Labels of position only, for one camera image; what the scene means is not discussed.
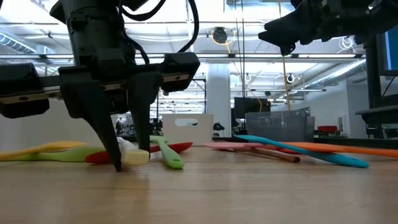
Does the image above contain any red background box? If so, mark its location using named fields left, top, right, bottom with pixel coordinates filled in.
left=317, top=125, right=339, bottom=134

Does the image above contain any brown wooden spoon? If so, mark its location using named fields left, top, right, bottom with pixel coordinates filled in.
left=217, top=146, right=301, bottom=164

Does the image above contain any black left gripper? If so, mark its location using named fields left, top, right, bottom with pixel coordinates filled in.
left=0, top=15, right=201, bottom=172

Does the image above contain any black aluminium rig frame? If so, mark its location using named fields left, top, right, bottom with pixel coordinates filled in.
left=113, top=136, right=398, bottom=149

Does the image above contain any glossy white plastic bin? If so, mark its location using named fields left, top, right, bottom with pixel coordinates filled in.
left=161, top=113, right=215, bottom=147

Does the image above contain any dark background screen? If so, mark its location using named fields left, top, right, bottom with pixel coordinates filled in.
left=233, top=97, right=271, bottom=129

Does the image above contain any pink silicone spatula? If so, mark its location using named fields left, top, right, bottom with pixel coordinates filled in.
left=201, top=141, right=266, bottom=151

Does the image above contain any green silicone spatula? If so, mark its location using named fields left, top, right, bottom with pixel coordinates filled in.
left=149, top=134, right=185, bottom=170

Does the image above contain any grey side desk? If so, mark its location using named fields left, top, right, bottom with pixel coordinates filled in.
left=354, top=105, right=398, bottom=139

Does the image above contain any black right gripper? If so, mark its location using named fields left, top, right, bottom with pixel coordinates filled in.
left=258, top=0, right=379, bottom=57

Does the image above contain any red silicone spoon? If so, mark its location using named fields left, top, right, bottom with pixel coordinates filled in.
left=85, top=142, right=194, bottom=165

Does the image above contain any yellow hanging cable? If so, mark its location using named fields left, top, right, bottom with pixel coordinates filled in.
left=279, top=54, right=292, bottom=112

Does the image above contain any light green silicone spoon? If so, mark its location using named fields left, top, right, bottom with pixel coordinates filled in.
left=6, top=146, right=107, bottom=163

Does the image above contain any white square pillar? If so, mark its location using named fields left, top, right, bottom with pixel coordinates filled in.
left=206, top=63, right=233, bottom=138

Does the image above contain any long light bar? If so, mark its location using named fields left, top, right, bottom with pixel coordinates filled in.
left=0, top=54, right=366, bottom=60

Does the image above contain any yellow silicone spatula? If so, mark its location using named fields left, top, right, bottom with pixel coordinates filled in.
left=0, top=140, right=88, bottom=161

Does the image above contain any black frame stand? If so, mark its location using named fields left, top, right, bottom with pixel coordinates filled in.
left=161, top=77, right=208, bottom=114

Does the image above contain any grey translucent plastic bin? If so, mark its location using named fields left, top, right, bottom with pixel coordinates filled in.
left=244, top=107, right=315, bottom=142

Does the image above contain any blue silicone spatula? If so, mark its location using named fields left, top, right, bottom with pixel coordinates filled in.
left=234, top=134, right=371, bottom=169

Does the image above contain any large black ceiling cable reel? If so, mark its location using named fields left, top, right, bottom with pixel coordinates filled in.
left=212, top=26, right=228, bottom=45

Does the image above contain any orange silicone spatula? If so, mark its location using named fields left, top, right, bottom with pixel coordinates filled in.
left=284, top=141, right=398, bottom=159

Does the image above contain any black computer monitor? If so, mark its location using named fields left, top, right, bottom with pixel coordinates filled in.
left=376, top=26, right=398, bottom=77

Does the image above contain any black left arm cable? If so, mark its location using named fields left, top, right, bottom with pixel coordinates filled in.
left=119, top=0, right=201, bottom=67

